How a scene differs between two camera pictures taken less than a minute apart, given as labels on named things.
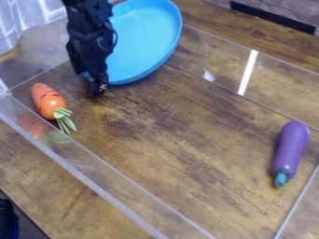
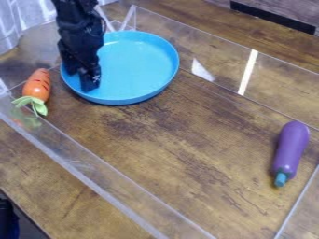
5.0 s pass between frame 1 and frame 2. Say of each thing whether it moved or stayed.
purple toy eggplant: stayed
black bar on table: stayed
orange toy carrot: moved
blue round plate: moved
